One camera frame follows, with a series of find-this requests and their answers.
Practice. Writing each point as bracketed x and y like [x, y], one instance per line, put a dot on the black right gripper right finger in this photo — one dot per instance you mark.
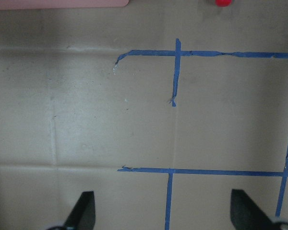
[246, 215]

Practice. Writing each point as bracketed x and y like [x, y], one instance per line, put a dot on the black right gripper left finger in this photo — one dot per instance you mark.
[83, 214]

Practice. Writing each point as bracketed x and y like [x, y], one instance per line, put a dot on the red toy block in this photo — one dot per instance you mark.
[223, 3]

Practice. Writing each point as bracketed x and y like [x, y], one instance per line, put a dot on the pink plastic box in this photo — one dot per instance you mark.
[59, 4]

